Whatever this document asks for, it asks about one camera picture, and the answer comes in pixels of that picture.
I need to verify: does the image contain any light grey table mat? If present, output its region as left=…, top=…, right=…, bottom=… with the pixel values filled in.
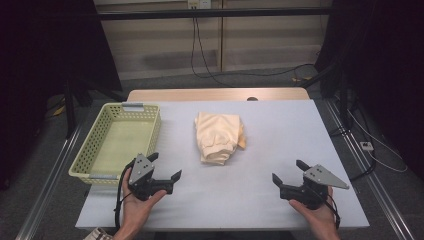
left=75, top=99, right=370, bottom=232

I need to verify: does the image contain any black floor cable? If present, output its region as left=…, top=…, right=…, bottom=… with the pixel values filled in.
left=328, top=125, right=378, bottom=183

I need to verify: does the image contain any white floor cable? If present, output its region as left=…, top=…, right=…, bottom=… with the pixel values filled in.
left=346, top=108, right=409, bottom=174

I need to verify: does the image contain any person's striped shoe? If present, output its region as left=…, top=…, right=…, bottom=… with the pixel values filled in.
left=83, top=227, right=114, bottom=240

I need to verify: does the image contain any black metal stand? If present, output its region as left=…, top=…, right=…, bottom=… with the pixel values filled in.
left=301, top=59, right=355, bottom=132
left=64, top=78, right=128, bottom=140

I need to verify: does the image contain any person's right hand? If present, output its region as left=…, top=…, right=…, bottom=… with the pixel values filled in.
left=288, top=186, right=338, bottom=234

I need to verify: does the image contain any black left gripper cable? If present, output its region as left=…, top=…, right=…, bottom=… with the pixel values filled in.
left=114, top=159, right=136, bottom=230

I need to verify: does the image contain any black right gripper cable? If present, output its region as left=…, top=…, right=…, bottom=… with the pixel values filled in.
left=324, top=193, right=341, bottom=230

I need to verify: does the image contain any cream garment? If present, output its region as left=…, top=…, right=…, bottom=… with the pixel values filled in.
left=194, top=111, right=247, bottom=166

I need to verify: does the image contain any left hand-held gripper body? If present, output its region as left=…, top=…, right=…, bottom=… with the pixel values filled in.
left=127, top=153, right=175, bottom=202

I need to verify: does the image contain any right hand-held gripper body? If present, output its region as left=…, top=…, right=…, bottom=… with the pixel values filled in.
left=279, top=164, right=350, bottom=211

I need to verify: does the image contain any black horizontal bar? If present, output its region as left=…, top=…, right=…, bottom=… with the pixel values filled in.
left=97, top=7, right=333, bottom=21

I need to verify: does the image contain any black wall cable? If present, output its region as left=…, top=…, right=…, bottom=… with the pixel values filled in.
left=194, top=8, right=316, bottom=78
left=190, top=8, right=231, bottom=88

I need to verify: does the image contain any aluminium frame rail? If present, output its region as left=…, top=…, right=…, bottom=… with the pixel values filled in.
left=14, top=123, right=83, bottom=240
left=324, top=99, right=416, bottom=240

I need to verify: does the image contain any wooden table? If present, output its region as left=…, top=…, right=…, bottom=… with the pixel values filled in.
left=127, top=87, right=311, bottom=102

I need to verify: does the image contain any black curtain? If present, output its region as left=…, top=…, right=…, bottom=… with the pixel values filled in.
left=0, top=0, right=123, bottom=192
left=314, top=0, right=424, bottom=174

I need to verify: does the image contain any pale green plastic basket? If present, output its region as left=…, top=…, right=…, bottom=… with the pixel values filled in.
left=68, top=102, right=162, bottom=186

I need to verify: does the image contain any white wall socket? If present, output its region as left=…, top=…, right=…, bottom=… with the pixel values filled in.
left=187, top=0, right=212, bottom=10

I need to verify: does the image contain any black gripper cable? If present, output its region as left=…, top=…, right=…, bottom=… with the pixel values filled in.
left=324, top=193, right=341, bottom=230
left=114, top=159, right=136, bottom=230

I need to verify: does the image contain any person's left hand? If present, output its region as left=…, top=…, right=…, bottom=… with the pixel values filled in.
left=121, top=168, right=168, bottom=232

